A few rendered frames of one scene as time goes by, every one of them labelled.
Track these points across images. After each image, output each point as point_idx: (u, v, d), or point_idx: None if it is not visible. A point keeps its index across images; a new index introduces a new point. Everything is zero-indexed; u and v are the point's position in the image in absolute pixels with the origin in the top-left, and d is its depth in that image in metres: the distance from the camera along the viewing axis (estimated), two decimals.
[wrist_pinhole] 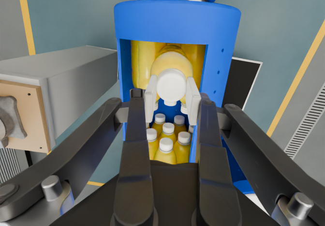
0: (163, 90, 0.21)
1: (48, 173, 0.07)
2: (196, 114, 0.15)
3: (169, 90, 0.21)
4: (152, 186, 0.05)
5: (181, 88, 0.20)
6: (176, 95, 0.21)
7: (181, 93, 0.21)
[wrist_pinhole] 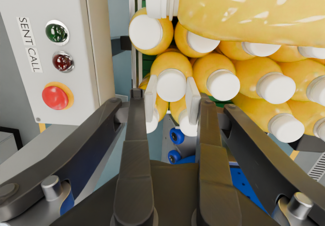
0: (163, 90, 0.21)
1: (48, 173, 0.07)
2: (196, 114, 0.15)
3: (169, 90, 0.21)
4: (152, 186, 0.05)
5: (181, 88, 0.20)
6: (176, 95, 0.21)
7: (181, 93, 0.21)
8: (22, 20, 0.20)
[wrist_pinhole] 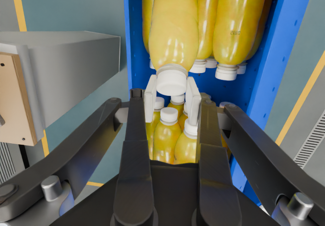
0: None
1: (48, 173, 0.07)
2: (196, 114, 0.15)
3: None
4: (152, 186, 0.05)
5: None
6: None
7: None
8: None
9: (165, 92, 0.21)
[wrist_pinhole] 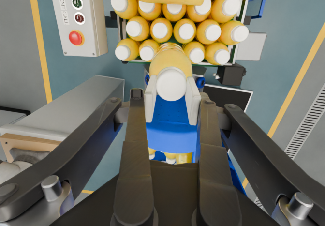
0: (129, 30, 0.44)
1: (48, 173, 0.07)
2: (196, 114, 0.15)
3: (132, 30, 0.44)
4: (152, 186, 0.05)
5: (137, 28, 0.44)
6: (135, 32, 0.44)
7: (138, 31, 0.44)
8: None
9: (165, 94, 0.21)
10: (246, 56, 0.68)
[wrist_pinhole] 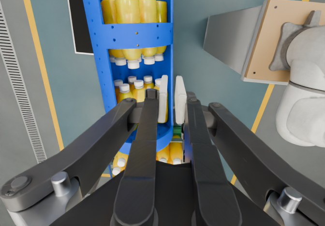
0: None
1: (58, 169, 0.07)
2: (182, 113, 0.15)
3: None
4: (154, 188, 0.05)
5: None
6: None
7: None
8: None
9: None
10: None
